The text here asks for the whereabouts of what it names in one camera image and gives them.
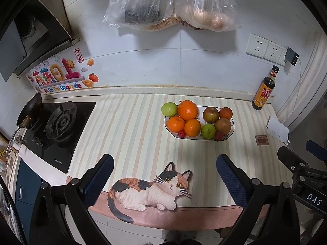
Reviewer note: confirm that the white folded paper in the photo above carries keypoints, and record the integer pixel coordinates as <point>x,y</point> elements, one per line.
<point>277,130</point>

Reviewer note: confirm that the colourful wall sticker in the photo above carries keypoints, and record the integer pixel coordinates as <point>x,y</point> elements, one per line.
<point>61,74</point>

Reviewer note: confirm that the black gas stove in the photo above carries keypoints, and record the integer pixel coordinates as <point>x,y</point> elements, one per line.
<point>79,114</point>

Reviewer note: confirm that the dark sauce bottle yellow label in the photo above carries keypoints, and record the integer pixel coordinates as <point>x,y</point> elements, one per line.
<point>264,91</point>

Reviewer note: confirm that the blue cabinet door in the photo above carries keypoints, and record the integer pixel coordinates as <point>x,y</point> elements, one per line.
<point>26,183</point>

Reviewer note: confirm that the black burner grate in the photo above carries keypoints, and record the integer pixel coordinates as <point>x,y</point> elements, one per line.
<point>61,122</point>

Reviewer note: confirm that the white wall outlet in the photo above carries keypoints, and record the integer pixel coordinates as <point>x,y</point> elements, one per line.
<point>274,51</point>
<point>281,60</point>
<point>256,44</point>

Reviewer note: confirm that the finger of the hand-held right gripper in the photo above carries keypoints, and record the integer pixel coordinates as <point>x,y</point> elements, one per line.
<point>291,159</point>
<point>318,149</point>

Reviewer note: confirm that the black charger plug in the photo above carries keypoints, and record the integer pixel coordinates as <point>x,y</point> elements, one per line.
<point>291,56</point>

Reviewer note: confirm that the floral patterned plate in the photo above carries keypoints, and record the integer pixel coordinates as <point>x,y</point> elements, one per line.
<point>196,138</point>

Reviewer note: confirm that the green apple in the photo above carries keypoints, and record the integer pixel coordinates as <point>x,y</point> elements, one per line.
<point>208,131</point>
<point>169,109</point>

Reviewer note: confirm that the small white cup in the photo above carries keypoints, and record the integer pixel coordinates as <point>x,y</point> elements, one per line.
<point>16,143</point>

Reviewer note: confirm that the striped mat with cat print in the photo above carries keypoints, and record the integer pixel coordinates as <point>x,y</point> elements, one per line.
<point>132,132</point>

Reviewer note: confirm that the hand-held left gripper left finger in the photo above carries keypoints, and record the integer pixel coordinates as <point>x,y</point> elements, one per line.
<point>98,181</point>

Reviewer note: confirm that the red apple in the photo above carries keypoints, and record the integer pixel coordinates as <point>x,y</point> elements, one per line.
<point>211,114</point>
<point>222,125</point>

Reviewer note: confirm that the small orange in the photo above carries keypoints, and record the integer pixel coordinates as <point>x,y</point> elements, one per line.
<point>225,113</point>

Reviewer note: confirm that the red cherry tomato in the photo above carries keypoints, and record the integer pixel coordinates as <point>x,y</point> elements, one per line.
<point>218,135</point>
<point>182,133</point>

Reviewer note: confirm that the clear bag with onions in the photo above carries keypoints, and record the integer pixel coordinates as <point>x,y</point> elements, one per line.
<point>207,10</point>

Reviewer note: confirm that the brown square card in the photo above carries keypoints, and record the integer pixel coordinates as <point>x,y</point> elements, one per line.
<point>261,140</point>

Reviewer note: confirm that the clear bag with dark contents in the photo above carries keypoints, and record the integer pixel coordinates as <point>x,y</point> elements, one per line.
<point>140,7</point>

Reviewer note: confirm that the large orange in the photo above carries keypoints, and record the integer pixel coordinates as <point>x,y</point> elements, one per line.
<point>188,110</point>

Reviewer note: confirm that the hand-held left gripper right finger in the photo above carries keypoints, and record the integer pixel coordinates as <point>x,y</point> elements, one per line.
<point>231,181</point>

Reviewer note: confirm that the range hood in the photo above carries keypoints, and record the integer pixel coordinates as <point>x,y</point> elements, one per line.
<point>33,23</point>

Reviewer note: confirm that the grey fuzzy cloth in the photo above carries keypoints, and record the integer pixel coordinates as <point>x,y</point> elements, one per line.
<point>178,237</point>

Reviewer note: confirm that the black frying pan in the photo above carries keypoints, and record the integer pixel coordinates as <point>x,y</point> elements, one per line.
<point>29,109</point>

